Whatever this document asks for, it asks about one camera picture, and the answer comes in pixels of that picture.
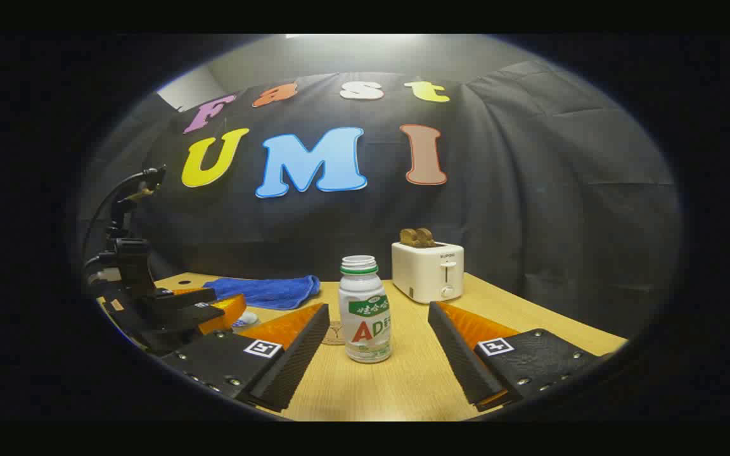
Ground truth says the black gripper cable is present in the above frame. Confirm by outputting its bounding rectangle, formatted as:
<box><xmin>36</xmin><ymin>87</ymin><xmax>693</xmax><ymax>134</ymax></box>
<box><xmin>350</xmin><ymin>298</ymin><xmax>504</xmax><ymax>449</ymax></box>
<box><xmin>82</xmin><ymin>168</ymin><xmax>151</xmax><ymax>262</ymax></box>

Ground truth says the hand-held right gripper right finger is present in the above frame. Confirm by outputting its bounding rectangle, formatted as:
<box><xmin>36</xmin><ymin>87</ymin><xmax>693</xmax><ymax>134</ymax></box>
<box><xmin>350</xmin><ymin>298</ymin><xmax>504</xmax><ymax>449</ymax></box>
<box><xmin>427</xmin><ymin>301</ymin><xmax>600</xmax><ymax>412</ymax></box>

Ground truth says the white toaster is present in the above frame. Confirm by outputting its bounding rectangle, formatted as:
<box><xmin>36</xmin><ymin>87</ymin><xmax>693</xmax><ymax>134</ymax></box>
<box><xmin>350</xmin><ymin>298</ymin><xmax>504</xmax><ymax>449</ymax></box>
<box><xmin>392</xmin><ymin>241</ymin><xmax>465</xmax><ymax>304</ymax></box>

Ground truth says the white plastic water bottle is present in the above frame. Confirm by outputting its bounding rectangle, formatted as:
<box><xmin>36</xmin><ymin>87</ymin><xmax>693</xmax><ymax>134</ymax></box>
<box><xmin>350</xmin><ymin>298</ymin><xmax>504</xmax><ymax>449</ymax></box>
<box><xmin>338</xmin><ymin>255</ymin><xmax>393</xmax><ymax>364</ymax></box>

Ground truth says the blue towel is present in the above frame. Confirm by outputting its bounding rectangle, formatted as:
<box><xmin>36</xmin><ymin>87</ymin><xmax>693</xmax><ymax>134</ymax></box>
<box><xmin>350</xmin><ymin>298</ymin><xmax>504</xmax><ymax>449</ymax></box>
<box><xmin>203</xmin><ymin>275</ymin><xmax>321</xmax><ymax>311</ymax></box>

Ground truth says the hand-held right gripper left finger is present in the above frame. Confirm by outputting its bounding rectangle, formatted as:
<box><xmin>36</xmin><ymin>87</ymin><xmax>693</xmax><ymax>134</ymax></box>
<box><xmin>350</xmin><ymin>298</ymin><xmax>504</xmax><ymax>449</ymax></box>
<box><xmin>161</xmin><ymin>303</ymin><xmax>331</xmax><ymax>412</ymax></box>

